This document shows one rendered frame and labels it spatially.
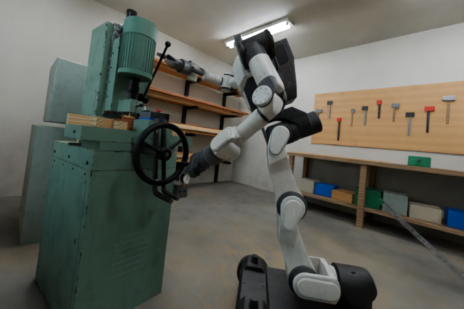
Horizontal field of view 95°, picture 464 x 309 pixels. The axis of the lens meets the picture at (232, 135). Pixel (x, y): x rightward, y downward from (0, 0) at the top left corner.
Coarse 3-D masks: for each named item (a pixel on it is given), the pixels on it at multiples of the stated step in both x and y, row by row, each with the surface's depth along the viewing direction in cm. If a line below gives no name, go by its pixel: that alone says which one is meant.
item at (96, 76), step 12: (108, 24) 123; (96, 36) 130; (108, 36) 123; (96, 48) 128; (108, 48) 124; (96, 60) 126; (108, 60) 124; (96, 72) 124; (96, 84) 123; (84, 96) 131; (96, 96) 121; (84, 108) 129; (96, 108) 120
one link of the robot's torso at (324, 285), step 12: (324, 264) 104; (300, 276) 96; (312, 276) 96; (324, 276) 96; (336, 276) 99; (300, 288) 95; (312, 288) 95; (324, 288) 94; (336, 288) 94; (312, 300) 95; (324, 300) 95; (336, 300) 94
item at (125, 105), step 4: (120, 100) 119; (124, 100) 116; (128, 100) 114; (132, 100) 113; (136, 100) 115; (120, 104) 119; (124, 104) 116; (128, 104) 113; (132, 104) 113; (136, 104) 115; (120, 108) 118; (124, 108) 115; (128, 108) 113; (132, 108) 113; (136, 108) 115; (140, 108) 117; (124, 112) 120; (128, 112) 118; (132, 112) 116; (136, 112) 115
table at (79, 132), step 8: (72, 128) 92; (80, 128) 86; (88, 128) 88; (96, 128) 90; (104, 128) 92; (112, 128) 95; (64, 136) 97; (72, 136) 91; (80, 136) 86; (88, 136) 88; (96, 136) 90; (104, 136) 93; (112, 136) 95; (120, 136) 98; (128, 136) 101; (176, 136) 124; (152, 144) 101; (160, 144) 104; (168, 144) 108
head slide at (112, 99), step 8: (120, 40) 119; (120, 48) 120; (112, 56) 123; (112, 64) 122; (112, 72) 121; (112, 80) 120; (120, 80) 121; (128, 80) 125; (112, 88) 119; (120, 88) 121; (112, 96) 118; (120, 96) 121; (112, 104) 118; (120, 112) 123
